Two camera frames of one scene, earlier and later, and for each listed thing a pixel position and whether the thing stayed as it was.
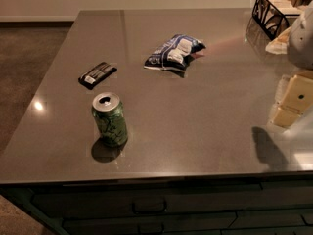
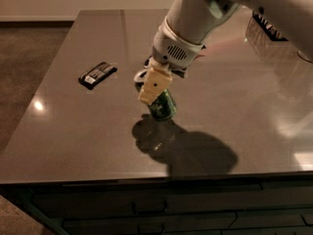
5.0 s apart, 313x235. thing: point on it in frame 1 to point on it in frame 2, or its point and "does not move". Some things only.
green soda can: (110, 117) to (163, 107)
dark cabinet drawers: (238, 207) does not move
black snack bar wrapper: (93, 76) does not move
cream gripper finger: (297, 99) to (173, 51)
